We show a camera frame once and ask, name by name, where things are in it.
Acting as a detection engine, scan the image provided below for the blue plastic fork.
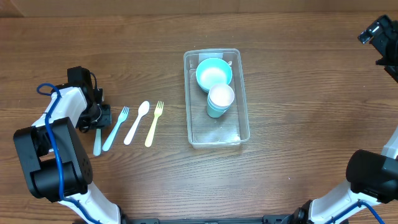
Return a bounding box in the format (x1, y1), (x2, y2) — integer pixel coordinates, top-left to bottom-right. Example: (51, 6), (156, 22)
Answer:
(102, 106), (129, 152)

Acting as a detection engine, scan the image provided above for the green plastic fork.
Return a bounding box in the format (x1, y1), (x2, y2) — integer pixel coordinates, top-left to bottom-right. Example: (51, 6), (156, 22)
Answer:
(93, 129), (102, 157)

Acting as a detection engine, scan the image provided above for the white plastic spoon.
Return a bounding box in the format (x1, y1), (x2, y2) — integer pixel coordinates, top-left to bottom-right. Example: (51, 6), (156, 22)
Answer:
(123, 101), (150, 145)

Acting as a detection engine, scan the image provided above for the yellow plastic fork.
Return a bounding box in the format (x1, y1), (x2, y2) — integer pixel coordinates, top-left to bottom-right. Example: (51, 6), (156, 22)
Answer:
(144, 101), (164, 147)

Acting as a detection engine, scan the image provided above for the green plastic bowl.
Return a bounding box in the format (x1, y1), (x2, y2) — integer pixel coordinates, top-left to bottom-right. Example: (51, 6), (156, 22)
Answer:
(198, 82), (210, 93)

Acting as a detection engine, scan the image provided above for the green plastic cup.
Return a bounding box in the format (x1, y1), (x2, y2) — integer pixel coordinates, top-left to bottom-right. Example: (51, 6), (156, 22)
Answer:
(206, 104), (228, 118)

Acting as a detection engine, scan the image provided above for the blue plastic bowl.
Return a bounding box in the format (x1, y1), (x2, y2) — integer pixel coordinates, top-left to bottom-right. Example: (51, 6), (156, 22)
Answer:
(196, 58), (233, 89)

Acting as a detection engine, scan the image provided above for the pink plastic cup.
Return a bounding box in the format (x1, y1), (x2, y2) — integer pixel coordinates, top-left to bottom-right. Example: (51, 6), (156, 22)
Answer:
(208, 83), (235, 110)

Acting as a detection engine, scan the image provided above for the blue plastic cup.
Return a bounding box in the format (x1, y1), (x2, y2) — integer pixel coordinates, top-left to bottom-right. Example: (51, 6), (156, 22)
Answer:
(206, 100), (230, 116)

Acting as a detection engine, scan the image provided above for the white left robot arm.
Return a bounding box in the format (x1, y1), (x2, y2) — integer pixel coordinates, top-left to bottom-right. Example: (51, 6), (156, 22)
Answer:
(13, 66), (129, 223)

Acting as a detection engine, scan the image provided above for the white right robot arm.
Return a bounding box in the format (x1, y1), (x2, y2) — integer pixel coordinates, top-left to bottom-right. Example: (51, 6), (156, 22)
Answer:
(282, 15), (397, 223)

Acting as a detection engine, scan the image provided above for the clear plastic container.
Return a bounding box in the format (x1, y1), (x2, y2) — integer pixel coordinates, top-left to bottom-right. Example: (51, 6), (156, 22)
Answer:
(183, 49), (250, 149)

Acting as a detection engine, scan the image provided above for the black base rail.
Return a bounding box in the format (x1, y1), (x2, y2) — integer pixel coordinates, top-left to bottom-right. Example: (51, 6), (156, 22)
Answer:
(121, 215), (305, 224)

